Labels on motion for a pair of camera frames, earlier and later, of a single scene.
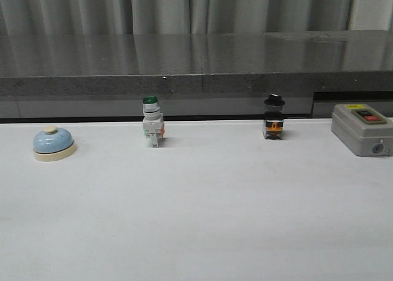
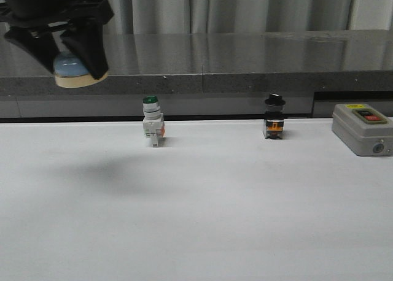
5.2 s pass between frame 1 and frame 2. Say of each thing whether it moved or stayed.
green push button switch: stayed
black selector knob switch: stayed
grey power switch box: stayed
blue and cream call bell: moved
